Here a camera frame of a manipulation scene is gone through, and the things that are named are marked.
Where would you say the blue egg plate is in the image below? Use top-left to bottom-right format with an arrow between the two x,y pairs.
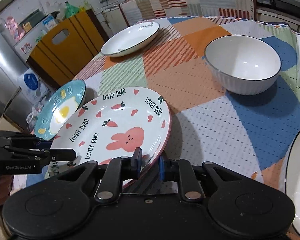
34,80 -> 86,140

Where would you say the pink rabbit lovely bear plate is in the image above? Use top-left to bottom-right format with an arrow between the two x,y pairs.
47,87 -> 171,177

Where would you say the white ribbed bowl black rim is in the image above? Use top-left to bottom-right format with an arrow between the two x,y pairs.
204,35 -> 282,95

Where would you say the white plate black rim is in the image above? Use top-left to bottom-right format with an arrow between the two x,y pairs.
101,21 -> 160,57

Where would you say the person's left hand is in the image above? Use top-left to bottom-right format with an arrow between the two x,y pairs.
0,175 -> 13,206

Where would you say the patchwork table cloth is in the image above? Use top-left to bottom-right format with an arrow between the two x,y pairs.
25,16 -> 300,240

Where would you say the silver refrigerator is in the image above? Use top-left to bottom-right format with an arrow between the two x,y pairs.
0,22 -> 51,131

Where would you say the yellow wooden chair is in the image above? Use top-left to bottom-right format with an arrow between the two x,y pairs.
26,9 -> 109,89

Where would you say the green plastic bag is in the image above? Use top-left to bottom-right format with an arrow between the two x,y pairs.
65,1 -> 80,18

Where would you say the striped counter cloth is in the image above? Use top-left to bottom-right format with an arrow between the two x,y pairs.
119,0 -> 255,25

